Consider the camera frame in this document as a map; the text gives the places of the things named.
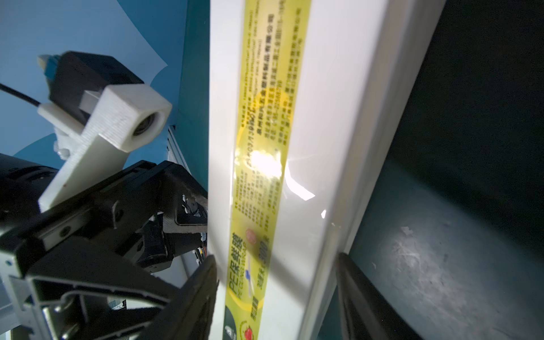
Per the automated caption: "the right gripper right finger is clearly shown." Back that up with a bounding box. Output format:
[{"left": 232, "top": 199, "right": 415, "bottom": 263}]
[{"left": 336, "top": 253, "right": 421, "bottom": 339}]

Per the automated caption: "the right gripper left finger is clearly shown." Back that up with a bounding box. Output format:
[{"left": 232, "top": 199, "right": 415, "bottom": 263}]
[{"left": 144, "top": 255, "right": 218, "bottom": 340}]

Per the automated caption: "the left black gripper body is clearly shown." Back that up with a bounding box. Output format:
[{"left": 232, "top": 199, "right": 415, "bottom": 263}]
[{"left": 1, "top": 155, "right": 208, "bottom": 339}]

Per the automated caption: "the white wrap dispenser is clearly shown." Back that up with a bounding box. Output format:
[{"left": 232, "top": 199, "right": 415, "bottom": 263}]
[{"left": 208, "top": 1, "right": 445, "bottom": 339}]

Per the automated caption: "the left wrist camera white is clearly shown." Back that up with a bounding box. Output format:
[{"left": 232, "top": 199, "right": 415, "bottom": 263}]
[{"left": 38, "top": 51, "right": 172, "bottom": 212}]

